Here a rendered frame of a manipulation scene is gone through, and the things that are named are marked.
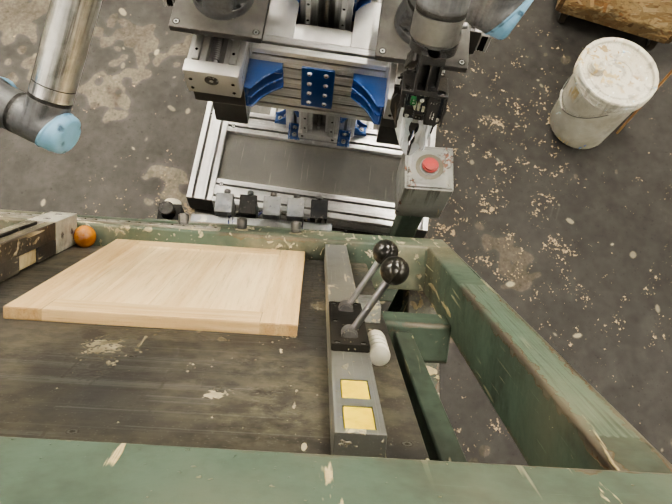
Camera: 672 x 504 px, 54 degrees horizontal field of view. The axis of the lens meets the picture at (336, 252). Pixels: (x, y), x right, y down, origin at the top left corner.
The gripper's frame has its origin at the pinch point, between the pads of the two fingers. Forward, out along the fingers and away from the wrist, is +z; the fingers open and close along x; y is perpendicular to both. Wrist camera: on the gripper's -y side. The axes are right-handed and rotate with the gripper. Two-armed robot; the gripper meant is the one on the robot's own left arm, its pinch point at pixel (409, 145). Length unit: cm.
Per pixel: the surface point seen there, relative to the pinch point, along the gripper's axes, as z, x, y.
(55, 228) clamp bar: 36, -69, -3
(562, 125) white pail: 68, 72, -144
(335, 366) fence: 1.5, -7.4, 48.4
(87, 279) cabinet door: 26, -52, 18
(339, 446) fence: -6, -6, 64
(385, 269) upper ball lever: -3.7, -2.9, 35.8
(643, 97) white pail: 45, 92, -130
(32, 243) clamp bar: 31, -68, 7
